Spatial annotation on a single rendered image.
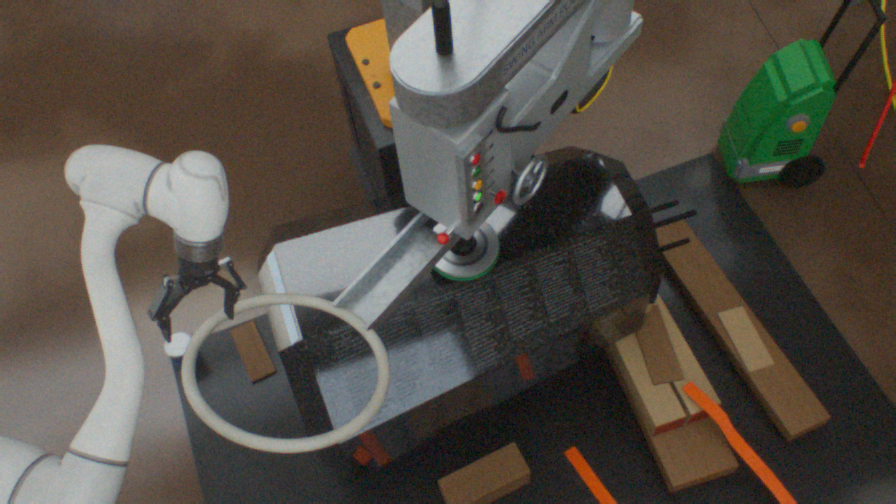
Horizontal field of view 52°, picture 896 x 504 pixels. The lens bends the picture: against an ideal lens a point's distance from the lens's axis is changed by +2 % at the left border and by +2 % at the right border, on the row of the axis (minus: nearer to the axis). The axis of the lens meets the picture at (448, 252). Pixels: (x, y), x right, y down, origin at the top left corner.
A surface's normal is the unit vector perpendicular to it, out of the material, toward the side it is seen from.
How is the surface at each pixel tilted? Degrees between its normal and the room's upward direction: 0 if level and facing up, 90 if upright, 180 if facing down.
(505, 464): 0
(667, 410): 0
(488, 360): 45
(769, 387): 0
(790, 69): 34
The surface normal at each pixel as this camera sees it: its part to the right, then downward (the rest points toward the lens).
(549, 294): 0.22, 0.18
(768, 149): 0.11, 0.85
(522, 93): -0.11, -0.47
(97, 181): -0.11, -0.06
